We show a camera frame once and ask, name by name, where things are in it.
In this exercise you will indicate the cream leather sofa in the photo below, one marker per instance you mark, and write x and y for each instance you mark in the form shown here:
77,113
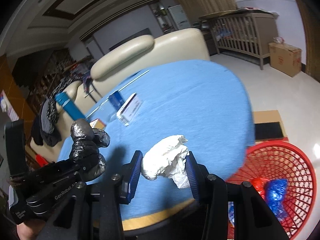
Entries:
135,55

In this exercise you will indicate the red plastic bag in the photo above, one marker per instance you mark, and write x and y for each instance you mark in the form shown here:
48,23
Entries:
259,184

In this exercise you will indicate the clear plastic tray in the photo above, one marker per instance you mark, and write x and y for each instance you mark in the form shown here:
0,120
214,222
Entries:
105,112

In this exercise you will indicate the white purple medicine box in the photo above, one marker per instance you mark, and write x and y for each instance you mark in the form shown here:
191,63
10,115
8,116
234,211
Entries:
129,109

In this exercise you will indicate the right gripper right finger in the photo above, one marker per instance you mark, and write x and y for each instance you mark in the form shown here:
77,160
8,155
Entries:
253,219

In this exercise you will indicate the black plastic bag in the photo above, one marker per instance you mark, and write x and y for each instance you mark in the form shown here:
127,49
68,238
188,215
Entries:
85,149

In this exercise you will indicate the blue white snack wrapper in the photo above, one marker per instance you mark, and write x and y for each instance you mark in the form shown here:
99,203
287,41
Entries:
231,213

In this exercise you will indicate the flat cardboard box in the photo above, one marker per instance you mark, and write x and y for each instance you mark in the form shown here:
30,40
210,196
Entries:
269,116

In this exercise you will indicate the red yellow white box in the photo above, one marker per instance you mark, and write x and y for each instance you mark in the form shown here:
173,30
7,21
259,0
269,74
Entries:
97,123

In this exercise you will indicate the wooden door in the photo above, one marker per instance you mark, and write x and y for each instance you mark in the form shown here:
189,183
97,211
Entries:
311,28

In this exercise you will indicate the brown cardboard box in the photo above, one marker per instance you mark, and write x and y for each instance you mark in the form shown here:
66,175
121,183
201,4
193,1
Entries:
285,58

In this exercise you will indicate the red plastic mesh basket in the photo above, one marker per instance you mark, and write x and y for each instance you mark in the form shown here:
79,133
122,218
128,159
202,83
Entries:
279,170

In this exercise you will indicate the black tablet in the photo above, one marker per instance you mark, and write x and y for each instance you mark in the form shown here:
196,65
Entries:
268,131

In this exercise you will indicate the blue table cloth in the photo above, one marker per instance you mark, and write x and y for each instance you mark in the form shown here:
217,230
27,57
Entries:
201,100

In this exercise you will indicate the dark clothes pile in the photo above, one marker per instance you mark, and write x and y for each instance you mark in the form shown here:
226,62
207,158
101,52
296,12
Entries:
44,130

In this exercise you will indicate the blue cylinder bottle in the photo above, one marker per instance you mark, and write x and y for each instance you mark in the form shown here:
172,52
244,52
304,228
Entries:
68,106

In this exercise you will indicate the blue plastic bag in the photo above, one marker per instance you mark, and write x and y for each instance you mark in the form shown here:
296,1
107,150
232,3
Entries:
275,193

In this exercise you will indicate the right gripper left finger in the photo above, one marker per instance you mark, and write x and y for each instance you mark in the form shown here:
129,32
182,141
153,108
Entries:
86,214

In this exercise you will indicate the wooden baby crib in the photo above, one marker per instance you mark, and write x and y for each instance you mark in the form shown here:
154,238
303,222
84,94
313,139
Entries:
246,30

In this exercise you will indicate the person left hand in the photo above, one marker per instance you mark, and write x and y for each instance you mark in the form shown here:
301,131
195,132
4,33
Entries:
30,229

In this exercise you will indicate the white refrigerator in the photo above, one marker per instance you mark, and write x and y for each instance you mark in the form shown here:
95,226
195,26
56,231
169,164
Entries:
179,17

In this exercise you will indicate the white paper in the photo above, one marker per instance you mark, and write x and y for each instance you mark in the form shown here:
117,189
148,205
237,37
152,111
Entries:
167,159

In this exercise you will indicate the dark blue torn carton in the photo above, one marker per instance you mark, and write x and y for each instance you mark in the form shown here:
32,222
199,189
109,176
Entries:
116,100

